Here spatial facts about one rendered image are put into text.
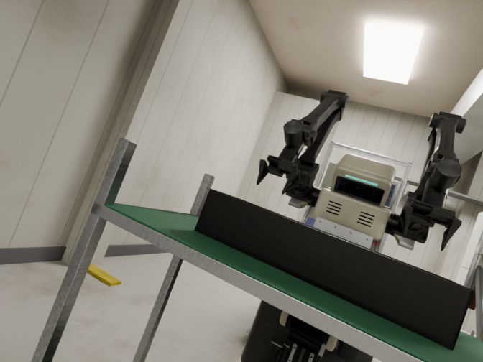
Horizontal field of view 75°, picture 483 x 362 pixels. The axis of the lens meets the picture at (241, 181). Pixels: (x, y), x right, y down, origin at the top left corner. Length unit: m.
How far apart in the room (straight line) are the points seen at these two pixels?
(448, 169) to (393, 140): 5.20
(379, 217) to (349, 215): 0.11
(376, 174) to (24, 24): 2.17
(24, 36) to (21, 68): 0.19
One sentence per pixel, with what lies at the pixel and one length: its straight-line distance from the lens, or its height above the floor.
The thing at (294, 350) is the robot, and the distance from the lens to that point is 1.61.
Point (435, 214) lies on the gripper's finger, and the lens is 0.95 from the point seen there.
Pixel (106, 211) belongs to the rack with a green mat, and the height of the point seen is 0.94.
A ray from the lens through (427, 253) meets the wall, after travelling 5.97.
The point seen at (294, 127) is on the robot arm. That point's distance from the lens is 1.01.
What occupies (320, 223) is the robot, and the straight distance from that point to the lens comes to 1.29.
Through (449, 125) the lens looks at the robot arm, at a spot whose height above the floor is 1.55.
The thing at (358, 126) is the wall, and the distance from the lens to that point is 6.21.
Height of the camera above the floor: 1.08
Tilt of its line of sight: 2 degrees up
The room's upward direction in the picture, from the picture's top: 21 degrees clockwise
